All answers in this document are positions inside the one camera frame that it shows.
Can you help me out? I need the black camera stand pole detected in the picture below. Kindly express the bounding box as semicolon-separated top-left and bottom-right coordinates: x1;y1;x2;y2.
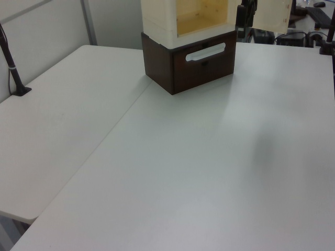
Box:
0;22;32;96
318;14;335;56

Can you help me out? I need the cream plastic cabinet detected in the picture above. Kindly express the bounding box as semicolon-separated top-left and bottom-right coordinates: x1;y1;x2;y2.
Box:
141;0;238;50

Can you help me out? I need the white drawer handle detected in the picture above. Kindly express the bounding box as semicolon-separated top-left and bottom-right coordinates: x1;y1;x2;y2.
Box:
185;42;226;63

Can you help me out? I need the black computer keyboard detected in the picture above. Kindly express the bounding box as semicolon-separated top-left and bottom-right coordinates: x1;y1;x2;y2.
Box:
305;6;334;29

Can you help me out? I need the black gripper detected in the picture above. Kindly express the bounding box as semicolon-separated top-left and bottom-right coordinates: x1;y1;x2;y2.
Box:
236;0;259;28

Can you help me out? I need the cream cabinet door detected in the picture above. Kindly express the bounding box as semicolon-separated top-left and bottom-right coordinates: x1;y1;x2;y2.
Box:
254;0;292;34

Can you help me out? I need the dark brown drawer box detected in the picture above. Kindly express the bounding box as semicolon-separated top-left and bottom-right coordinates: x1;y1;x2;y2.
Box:
141;31;238;95

